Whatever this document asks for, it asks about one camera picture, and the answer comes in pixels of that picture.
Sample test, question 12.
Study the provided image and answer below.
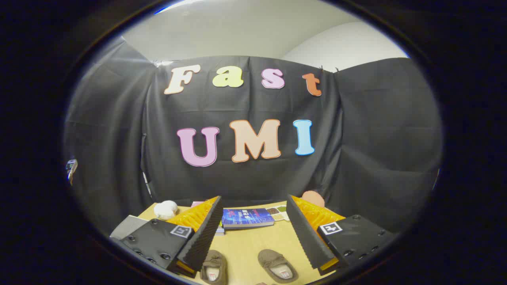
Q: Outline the blue cover book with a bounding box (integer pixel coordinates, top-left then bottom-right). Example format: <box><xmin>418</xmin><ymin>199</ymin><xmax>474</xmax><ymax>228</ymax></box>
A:
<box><xmin>221</xmin><ymin>208</ymin><xmax>274</xmax><ymax>229</ymax></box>

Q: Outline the white printed card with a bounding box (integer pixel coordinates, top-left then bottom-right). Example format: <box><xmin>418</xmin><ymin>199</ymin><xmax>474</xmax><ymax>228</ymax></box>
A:
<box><xmin>266</xmin><ymin>205</ymin><xmax>290</xmax><ymax>221</ymax></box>

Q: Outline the brown moccasin shoe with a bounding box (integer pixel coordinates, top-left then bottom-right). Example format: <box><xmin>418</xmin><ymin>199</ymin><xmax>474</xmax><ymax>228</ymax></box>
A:
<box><xmin>200</xmin><ymin>249</ymin><xmax>229</xmax><ymax>285</ymax></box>
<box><xmin>257</xmin><ymin>249</ymin><xmax>299</xmax><ymax>283</ymax></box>

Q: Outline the white plush ball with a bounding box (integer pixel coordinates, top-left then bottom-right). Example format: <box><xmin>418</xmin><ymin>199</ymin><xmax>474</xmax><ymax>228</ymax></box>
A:
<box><xmin>154</xmin><ymin>200</ymin><xmax>179</xmax><ymax>220</ymax></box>

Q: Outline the black backdrop cloth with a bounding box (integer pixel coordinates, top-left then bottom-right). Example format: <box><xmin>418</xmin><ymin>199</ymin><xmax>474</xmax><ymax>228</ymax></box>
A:
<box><xmin>63</xmin><ymin>38</ymin><xmax>443</xmax><ymax>238</ymax></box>

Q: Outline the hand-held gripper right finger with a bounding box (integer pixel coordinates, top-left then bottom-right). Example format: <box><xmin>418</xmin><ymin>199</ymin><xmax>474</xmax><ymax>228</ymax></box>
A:
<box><xmin>286</xmin><ymin>194</ymin><xmax>397</xmax><ymax>276</ymax></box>

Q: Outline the small grey device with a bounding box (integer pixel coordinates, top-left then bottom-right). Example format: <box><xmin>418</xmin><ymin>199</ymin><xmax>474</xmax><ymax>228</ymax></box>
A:
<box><xmin>65</xmin><ymin>159</ymin><xmax>78</xmax><ymax>186</ymax></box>

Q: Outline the orange pink round object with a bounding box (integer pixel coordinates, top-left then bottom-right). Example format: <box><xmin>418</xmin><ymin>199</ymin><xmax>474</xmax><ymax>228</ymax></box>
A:
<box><xmin>302</xmin><ymin>190</ymin><xmax>325</xmax><ymax>208</ymax></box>

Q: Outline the grey fabric storage box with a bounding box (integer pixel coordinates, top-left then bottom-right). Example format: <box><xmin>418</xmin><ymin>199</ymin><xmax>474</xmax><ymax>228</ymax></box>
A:
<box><xmin>110</xmin><ymin>215</ymin><xmax>149</xmax><ymax>240</ymax></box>

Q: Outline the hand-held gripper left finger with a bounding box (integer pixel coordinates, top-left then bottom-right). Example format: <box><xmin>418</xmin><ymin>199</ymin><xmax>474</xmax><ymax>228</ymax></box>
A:
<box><xmin>111</xmin><ymin>196</ymin><xmax>224</xmax><ymax>277</ymax></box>

